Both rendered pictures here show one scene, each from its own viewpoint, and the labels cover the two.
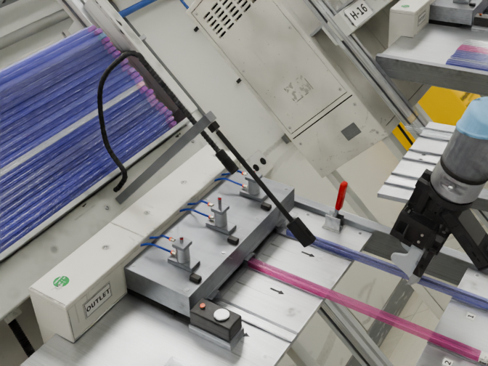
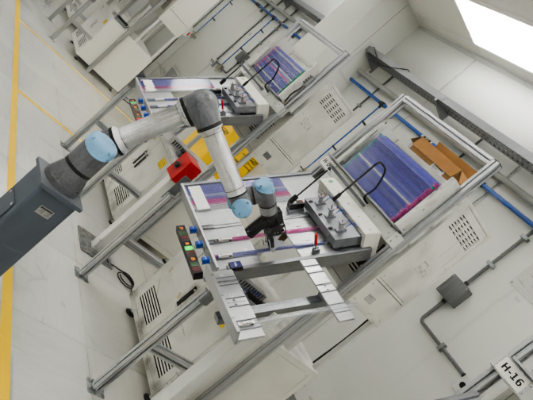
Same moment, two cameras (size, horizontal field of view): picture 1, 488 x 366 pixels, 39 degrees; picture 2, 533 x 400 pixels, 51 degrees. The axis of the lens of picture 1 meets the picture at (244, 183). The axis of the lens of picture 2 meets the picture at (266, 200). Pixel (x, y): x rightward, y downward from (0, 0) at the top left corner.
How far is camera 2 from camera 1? 2.75 m
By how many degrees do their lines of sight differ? 94
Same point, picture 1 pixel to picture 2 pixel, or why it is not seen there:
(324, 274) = (295, 237)
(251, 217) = (328, 223)
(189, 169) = (366, 221)
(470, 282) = (256, 259)
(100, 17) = (450, 191)
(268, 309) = (293, 221)
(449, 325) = (247, 244)
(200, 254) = (320, 207)
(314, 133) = not seen: outside the picture
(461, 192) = not seen: hidden behind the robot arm
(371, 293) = not seen: outside the picture
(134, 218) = (347, 201)
